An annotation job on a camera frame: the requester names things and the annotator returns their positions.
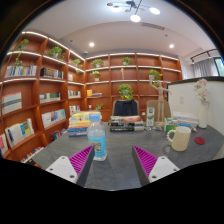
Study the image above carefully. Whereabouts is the white vase with flowers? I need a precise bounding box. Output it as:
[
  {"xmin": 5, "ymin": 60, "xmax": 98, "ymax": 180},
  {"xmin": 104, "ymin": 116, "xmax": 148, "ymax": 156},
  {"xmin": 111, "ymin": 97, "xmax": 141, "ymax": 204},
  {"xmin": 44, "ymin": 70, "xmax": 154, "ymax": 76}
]
[{"xmin": 194, "ymin": 78, "xmax": 210, "ymax": 129}]

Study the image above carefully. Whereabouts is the stack of colourful books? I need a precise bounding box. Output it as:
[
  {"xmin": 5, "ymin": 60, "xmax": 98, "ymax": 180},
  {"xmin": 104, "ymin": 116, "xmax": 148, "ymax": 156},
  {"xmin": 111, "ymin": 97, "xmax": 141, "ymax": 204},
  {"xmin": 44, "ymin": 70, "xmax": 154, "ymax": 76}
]
[{"xmin": 66, "ymin": 110, "xmax": 103, "ymax": 138}]

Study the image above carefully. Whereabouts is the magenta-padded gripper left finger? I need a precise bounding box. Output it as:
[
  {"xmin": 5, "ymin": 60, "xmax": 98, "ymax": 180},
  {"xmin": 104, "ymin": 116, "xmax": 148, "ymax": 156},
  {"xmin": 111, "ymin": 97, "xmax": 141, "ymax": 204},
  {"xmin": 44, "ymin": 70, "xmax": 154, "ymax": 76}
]
[{"xmin": 45, "ymin": 144, "xmax": 96, "ymax": 188}]

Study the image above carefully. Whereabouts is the tall green white carton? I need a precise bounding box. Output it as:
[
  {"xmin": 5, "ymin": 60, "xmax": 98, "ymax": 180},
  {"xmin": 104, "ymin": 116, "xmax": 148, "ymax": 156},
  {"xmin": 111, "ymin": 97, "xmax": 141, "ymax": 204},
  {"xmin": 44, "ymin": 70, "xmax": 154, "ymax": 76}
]
[{"xmin": 145, "ymin": 107, "xmax": 156, "ymax": 128}]

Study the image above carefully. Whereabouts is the flat round red coaster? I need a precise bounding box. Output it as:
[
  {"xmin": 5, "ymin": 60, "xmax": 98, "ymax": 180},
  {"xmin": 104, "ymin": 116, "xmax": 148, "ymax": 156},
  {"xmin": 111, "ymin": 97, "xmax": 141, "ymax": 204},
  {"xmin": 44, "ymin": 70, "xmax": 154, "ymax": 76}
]
[{"xmin": 194, "ymin": 136, "xmax": 206, "ymax": 146}]

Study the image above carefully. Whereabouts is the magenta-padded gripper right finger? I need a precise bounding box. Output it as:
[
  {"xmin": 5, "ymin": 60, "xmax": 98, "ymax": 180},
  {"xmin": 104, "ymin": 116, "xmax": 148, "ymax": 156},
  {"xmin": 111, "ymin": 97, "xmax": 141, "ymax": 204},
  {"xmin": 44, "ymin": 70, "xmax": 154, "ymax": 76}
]
[{"xmin": 131, "ymin": 145, "xmax": 181, "ymax": 187}]

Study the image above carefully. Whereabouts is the ceiling air vent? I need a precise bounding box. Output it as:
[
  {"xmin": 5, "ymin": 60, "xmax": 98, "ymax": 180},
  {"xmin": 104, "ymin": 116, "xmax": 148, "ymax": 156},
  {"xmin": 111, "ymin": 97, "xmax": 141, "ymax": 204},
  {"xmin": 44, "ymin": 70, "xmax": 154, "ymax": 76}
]
[{"xmin": 141, "ymin": 22, "xmax": 166, "ymax": 31}]

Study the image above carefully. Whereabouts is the clear blue-capped water bottle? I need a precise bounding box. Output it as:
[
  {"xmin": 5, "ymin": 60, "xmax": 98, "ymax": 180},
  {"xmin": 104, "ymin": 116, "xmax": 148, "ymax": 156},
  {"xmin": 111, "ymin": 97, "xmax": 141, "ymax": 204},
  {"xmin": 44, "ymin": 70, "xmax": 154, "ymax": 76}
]
[{"xmin": 87, "ymin": 114, "xmax": 108, "ymax": 162}]

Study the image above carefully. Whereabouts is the window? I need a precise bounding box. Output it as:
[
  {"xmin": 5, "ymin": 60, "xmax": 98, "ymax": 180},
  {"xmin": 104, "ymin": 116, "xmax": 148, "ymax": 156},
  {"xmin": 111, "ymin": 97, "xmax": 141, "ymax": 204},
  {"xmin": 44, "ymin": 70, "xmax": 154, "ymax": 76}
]
[{"xmin": 213, "ymin": 57, "xmax": 224, "ymax": 77}]

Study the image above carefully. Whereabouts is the stack of dark books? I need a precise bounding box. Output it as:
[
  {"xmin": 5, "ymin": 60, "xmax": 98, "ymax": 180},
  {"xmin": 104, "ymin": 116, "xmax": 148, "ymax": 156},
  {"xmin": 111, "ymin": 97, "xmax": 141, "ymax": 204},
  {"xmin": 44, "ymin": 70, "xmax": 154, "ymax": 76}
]
[{"xmin": 107, "ymin": 115, "xmax": 146, "ymax": 132}]

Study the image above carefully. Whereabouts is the cream ceramic mug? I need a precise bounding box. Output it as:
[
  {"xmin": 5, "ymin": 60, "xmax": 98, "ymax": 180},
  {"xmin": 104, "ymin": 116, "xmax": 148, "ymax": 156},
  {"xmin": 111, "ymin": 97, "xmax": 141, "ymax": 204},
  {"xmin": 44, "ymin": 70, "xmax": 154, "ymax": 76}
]
[{"xmin": 166, "ymin": 125, "xmax": 192, "ymax": 153}]

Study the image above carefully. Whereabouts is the black ceiling track rail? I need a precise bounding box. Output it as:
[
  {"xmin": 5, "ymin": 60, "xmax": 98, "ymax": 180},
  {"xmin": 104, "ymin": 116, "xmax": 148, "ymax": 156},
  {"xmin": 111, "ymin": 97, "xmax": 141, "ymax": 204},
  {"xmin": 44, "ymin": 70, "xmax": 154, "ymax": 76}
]
[{"xmin": 189, "ymin": 48, "xmax": 219, "ymax": 64}]

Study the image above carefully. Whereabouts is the dark office chair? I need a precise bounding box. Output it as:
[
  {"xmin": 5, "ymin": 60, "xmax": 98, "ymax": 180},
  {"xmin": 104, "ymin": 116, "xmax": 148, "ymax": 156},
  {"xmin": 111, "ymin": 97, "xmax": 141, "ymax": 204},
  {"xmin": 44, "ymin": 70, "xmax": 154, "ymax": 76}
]
[{"xmin": 111, "ymin": 98, "xmax": 140, "ymax": 118}]

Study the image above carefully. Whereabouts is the round-bulb ceiling chandelier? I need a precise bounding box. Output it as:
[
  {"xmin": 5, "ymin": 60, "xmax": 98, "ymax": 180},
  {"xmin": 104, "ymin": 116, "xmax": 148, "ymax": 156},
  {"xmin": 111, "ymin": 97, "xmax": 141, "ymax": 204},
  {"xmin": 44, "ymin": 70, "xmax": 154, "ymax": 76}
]
[{"xmin": 106, "ymin": 0, "xmax": 162, "ymax": 23}]

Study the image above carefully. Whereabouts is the grey window curtain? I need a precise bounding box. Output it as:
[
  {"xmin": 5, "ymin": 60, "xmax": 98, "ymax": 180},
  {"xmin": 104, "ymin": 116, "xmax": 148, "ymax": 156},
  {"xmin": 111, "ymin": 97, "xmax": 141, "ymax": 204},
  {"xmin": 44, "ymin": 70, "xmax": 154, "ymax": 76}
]
[{"xmin": 192, "ymin": 58, "xmax": 219, "ymax": 78}]

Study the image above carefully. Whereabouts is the wooden wall shelf unit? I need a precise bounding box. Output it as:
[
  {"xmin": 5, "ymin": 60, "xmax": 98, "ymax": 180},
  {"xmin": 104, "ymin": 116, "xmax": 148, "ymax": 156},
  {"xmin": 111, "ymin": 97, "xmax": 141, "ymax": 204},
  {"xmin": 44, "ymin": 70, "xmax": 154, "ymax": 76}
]
[{"xmin": 0, "ymin": 30, "xmax": 184, "ymax": 164}]

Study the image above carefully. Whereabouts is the tan chair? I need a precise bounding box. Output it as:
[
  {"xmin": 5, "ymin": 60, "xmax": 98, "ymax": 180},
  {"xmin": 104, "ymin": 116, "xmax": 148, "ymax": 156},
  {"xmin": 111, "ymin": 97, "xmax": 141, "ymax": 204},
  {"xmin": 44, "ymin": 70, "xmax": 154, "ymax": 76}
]
[{"xmin": 145, "ymin": 99, "xmax": 172, "ymax": 123}]

